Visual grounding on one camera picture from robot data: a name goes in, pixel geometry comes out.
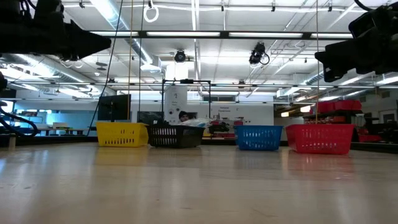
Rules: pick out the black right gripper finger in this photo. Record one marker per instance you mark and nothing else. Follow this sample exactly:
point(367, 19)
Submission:
point(334, 74)
point(334, 57)

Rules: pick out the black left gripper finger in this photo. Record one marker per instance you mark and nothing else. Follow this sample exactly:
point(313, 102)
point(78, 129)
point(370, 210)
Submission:
point(87, 37)
point(77, 55)

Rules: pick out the black background robot arm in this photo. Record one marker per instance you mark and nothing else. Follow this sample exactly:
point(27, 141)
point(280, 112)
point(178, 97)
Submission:
point(219, 127)

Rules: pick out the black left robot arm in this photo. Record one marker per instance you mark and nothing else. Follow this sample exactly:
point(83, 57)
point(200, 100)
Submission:
point(7, 31)

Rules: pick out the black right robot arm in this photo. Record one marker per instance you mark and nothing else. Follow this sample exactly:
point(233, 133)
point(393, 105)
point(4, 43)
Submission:
point(393, 40)

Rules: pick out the shelf with red bins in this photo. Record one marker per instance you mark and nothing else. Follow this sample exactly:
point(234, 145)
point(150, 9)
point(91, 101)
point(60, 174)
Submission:
point(337, 107)

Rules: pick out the black computer monitor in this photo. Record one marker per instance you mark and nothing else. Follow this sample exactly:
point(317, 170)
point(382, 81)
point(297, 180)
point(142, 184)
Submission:
point(114, 107)

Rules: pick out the red plastic basket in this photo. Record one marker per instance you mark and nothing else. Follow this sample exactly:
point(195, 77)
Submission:
point(320, 139)

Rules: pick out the red crate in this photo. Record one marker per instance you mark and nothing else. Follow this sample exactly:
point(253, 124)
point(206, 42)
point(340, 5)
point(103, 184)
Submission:
point(370, 138)

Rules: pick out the distant work table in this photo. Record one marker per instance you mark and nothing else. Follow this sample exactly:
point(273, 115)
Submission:
point(62, 129)

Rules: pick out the yellow plastic basket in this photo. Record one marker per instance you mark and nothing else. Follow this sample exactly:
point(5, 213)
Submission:
point(121, 134)

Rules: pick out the blue plastic basket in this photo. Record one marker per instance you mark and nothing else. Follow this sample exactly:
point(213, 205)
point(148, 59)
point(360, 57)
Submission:
point(258, 138)

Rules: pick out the person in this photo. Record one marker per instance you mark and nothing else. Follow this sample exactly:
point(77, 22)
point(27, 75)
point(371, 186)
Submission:
point(183, 115)

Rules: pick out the black plastic basket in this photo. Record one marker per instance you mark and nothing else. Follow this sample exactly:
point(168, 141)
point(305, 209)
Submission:
point(175, 137)

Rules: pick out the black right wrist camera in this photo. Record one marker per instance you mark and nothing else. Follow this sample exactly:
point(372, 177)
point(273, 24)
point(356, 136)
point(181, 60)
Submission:
point(362, 24)

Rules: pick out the silver ventilation duct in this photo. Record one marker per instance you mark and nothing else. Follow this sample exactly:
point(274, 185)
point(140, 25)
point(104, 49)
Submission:
point(37, 67)

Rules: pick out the black hanging camera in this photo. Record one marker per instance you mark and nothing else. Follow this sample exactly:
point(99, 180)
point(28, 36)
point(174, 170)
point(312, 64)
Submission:
point(179, 56)
point(257, 54)

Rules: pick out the dark wall board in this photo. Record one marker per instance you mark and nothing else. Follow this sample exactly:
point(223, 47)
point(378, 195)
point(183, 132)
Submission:
point(149, 116)

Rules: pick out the distant black frame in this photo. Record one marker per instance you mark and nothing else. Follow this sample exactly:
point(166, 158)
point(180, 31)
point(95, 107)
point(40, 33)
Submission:
point(162, 99)

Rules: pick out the small grey post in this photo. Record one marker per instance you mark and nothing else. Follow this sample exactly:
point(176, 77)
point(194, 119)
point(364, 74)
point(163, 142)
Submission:
point(12, 141)

